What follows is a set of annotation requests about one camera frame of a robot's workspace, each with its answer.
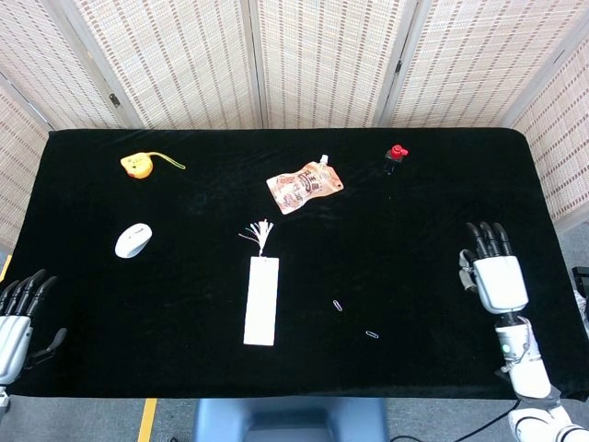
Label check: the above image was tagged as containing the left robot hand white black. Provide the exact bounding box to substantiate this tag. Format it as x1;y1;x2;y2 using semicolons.
0;268;68;387

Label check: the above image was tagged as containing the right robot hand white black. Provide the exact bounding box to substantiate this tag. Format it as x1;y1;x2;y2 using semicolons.
456;221;530;316

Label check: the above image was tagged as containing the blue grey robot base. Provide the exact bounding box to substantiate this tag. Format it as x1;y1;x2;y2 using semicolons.
191;396;390;442

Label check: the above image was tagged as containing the woven folding screen panel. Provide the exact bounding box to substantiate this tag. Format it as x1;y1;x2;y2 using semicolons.
0;73;52;252
380;0;589;129
54;0;264;131
248;0;419;130
509;34;589;227
0;0;137;131

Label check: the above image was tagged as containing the white computer mouse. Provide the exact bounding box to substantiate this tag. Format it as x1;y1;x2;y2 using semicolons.
114;222;154;259

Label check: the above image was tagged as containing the black bottle red cap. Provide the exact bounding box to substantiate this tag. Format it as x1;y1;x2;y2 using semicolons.
381;144;411;177

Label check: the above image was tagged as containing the black velvet tablecloth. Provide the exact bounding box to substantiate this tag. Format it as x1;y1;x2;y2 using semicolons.
7;127;582;401

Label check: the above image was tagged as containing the yellow duck tape measure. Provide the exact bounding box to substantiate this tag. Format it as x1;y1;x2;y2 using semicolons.
120;151;187;180

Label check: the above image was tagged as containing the brown spouted snack pouch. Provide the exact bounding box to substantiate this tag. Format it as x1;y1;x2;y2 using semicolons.
265;154;345;215

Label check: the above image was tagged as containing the white bookmark with tassel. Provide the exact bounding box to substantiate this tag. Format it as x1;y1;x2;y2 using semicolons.
237;219;281;347

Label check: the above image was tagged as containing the black floor cable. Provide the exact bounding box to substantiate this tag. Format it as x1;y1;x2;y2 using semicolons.
389;399;524;442

